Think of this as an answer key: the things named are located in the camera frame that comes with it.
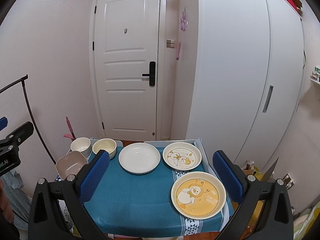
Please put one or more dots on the large yellow duck plate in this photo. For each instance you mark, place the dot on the large yellow duck plate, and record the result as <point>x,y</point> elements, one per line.
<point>198,195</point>

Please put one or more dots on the cream yellow bowl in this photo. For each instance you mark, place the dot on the cream yellow bowl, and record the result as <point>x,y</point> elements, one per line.
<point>107,144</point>

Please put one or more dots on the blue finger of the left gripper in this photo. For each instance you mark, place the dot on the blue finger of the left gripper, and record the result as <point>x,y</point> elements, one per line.
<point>3,123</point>

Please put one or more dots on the blue patterned tablecloth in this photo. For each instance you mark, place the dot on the blue patterned tablecloth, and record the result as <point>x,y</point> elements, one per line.
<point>139,205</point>

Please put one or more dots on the small wall shelf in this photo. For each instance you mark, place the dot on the small wall shelf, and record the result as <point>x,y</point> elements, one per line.
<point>315,75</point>

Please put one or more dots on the small cream duck plate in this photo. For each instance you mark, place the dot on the small cream duck plate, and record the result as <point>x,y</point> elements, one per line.
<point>182,156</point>

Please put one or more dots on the plain white plate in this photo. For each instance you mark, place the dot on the plain white plate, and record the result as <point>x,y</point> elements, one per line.
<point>139,158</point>

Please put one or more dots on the black metal stand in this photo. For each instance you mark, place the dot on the black metal stand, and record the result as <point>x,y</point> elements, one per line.
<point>22,81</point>

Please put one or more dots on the pink mop handle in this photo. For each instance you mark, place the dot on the pink mop handle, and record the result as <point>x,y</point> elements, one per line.
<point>71,134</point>

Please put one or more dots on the black door lock handle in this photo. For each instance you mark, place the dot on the black door lock handle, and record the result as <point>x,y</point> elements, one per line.
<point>151,74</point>

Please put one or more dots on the white door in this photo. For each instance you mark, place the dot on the white door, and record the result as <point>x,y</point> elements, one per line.
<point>125,35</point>

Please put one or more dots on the white ribbed bowl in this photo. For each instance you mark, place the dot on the white ribbed bowl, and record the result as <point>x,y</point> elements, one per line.
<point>83,145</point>

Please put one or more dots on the white wardrobe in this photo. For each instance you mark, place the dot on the white wardrobe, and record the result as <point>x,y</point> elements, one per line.
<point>249,73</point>

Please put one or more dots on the yellow cardboard box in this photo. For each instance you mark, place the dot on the yellow cardboard box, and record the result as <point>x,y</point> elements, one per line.
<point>250,170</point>

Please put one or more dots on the pink hanging ornament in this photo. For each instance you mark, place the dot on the pink hanging ornament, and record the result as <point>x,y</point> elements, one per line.
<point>182,26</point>

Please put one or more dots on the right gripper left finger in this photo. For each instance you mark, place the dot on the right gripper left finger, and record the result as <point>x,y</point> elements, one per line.
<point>46,220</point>

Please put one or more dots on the light switch plate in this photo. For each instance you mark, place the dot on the light switch plate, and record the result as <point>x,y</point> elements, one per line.
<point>170,43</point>

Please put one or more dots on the striped floral bedding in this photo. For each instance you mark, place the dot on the striped floral bedding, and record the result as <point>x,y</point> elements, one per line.
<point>304,222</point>

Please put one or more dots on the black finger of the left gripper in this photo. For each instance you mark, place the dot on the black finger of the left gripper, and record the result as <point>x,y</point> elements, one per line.
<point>19,135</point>

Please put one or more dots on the brown square bowl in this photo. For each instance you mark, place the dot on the brown square bowl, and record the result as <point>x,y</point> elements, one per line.
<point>71,163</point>

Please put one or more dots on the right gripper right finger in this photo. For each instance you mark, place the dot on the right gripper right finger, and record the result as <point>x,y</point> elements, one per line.
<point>275,220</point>

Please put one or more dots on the person's left hand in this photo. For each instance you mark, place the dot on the person's left hand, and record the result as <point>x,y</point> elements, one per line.
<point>5,205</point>

